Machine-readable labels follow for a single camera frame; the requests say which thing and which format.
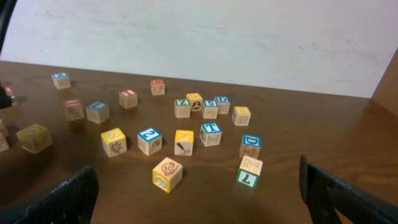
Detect blue D block right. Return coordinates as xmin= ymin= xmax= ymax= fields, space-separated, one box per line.
xmin=239 ymin=134 xmax=262 ymax=159

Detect blue T block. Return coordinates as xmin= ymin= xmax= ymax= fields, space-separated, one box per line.
xmin=200 ymin=123 xmax=222 ymax=147

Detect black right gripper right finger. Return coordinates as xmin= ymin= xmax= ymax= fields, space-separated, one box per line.
xmin=299 ymin=154 xmax=397 ymax=224

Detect blue L block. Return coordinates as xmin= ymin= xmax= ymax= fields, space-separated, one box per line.
xmin=85 ymin=101 xmax=109 ymax=124

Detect green Z block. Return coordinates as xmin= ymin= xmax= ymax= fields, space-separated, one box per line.
xmin=174 ymin=99 xmax=191 ymax=118

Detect red U block centre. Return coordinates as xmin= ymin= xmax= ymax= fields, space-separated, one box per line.
xmin=0 ymin=130 xmax=9 ymax=152

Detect blue 5 block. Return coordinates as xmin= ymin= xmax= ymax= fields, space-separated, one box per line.
xmin=201 ymin=100 xmax=219 ymax=119

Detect yellow block near centre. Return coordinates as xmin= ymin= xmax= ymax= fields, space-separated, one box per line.
xmin=17 ymin=124 xmax=53 ymax=154

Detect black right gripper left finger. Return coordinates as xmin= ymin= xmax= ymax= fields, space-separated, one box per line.
xmin=1 ymin=166 xmax=99 ymax=223

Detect red block top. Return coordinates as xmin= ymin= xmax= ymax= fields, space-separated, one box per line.
xmin=150 ymin=79 xmax=165 ymax=95

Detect yellow hammer picture block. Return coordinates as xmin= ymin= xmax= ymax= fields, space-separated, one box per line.
xmin=174 ymin=129 xmax=194 ymax=156

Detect red I block left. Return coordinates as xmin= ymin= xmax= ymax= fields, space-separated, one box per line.
xmin=63 ymin=99 xmax=85 ymax=121

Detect yellow 8 block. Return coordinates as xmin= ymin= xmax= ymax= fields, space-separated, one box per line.
xmin=232 ymin=106 xmax=251 ymax=126

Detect red I block upper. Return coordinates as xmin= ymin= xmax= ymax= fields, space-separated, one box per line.
xmin=119 ymin=90 xmax=138 ymax=109

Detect red E block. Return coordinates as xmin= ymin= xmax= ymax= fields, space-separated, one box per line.
xmin=4 ymin=86 xmax=14 ymax=96

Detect green 7 block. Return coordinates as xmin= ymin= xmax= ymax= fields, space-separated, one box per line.
xmin=236 ymin=156 xmax=263 ymax=189

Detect yellow S block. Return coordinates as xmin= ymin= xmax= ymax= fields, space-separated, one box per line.
xmin=101 ymin=128 xmax=127 ymax=157

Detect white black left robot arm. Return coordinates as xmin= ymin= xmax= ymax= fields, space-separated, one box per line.
xmin=0 ymin=0 xmax=17 ymax=109

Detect yellow block upper right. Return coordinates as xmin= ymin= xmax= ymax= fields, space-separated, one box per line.
xmin=186 ymin=93 xmax=203 ymax=111

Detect red i block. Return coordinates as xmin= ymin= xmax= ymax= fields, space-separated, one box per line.
xmin=63 ymin=99 xmax=85 ymax=121
xmin=119 ymin=90 xmax=138 ymax=109

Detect blue d block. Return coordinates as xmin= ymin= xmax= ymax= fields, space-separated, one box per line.
xmin=239 ymin=134 xmax=262 ymax=159
xmin=215 ymin=96 xmax=231 ymax=114

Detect blue D block upper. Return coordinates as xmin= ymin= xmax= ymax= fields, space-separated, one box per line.
xmin=215 ymin=96 xmax=231 ymax=114

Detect yellow snail picture block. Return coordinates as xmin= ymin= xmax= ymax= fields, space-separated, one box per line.
xmin=152 ymin=157 xmax=183 ymax=193

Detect blue X block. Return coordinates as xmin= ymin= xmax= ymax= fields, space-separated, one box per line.
xmin=52 ymin=72 xmax=71 ymax=90

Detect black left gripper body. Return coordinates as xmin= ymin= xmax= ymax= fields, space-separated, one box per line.
xmin=0 ymin=85 xmax=12 ymax=109

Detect blue 2 block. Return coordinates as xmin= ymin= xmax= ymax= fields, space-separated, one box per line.
xmin=137 ymin=128 xmax=162 ymax=156

